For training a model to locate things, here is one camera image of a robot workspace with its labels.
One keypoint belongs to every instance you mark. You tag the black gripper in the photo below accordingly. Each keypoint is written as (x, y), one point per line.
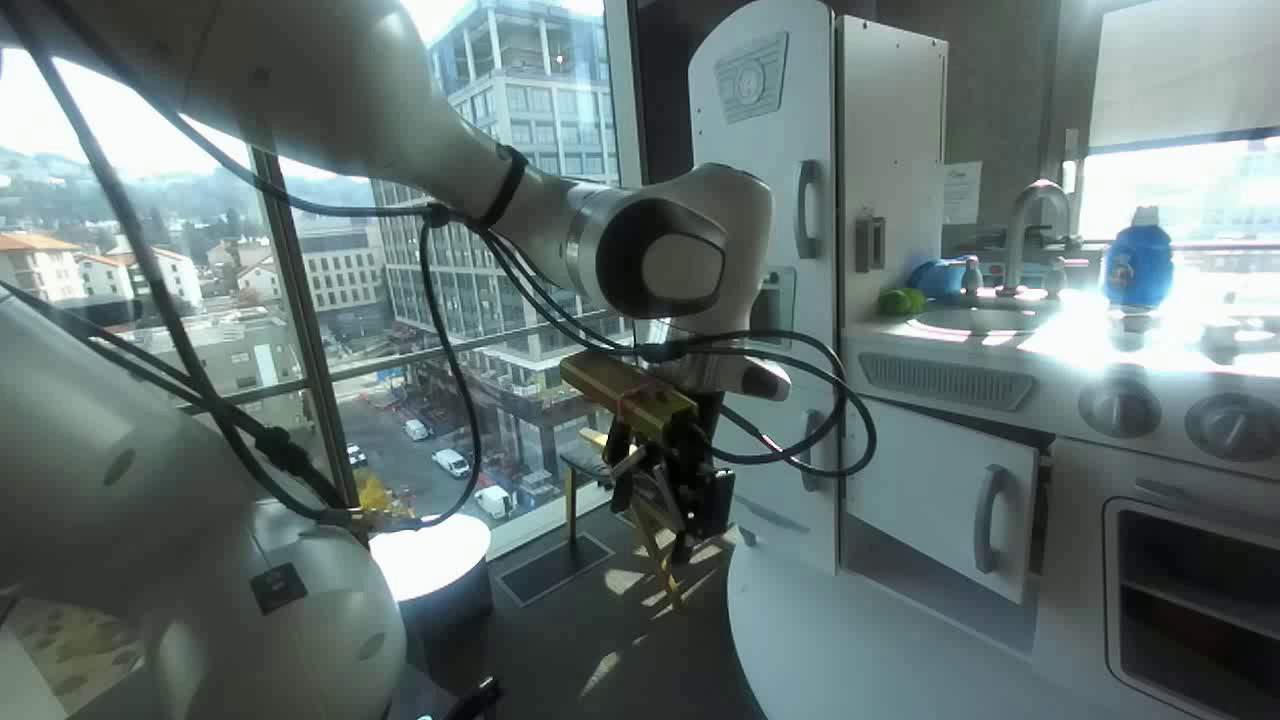
(703, 486)

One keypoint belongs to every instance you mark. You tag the white door with ice dispenser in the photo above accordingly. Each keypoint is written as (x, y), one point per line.
(761, 140)

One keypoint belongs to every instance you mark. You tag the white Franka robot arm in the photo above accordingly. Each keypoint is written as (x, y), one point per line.
(334, 83)

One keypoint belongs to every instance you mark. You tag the round white stool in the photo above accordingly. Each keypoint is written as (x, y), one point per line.
(427, 554)

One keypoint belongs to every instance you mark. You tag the round white table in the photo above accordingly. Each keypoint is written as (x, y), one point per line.
(855, 665)

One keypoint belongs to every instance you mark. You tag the small black device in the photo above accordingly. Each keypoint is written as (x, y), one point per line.
(476, 699)

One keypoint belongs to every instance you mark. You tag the green round smiley toy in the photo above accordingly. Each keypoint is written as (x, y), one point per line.
(901, 301)

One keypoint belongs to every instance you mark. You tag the blue toy cup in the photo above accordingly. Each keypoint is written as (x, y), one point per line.
(946, 277)

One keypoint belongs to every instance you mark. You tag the white toy kitchen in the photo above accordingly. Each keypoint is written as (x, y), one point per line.
(893, 134)

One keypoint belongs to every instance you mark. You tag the grey stove knob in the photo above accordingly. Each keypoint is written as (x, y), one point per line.
(1233, 424)
(1116, 405)

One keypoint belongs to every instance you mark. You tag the silver toy faucet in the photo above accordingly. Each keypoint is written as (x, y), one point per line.
(1033, 200)

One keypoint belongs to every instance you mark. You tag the blue dish soap bottle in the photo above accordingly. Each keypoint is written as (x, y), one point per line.
(1141, 266)

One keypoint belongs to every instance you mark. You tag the grey roller blind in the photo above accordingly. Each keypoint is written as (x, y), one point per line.
(1187, 66)

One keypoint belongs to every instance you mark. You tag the black post stand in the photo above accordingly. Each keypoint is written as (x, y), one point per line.
(552, 568)

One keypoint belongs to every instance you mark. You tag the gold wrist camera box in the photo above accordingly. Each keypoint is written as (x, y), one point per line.
(627, 395)

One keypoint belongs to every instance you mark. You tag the grey toy wall phone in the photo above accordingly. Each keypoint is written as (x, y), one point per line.
(870, 242)

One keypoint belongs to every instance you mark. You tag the dark window frame bar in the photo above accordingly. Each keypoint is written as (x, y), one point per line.
(302, 304)

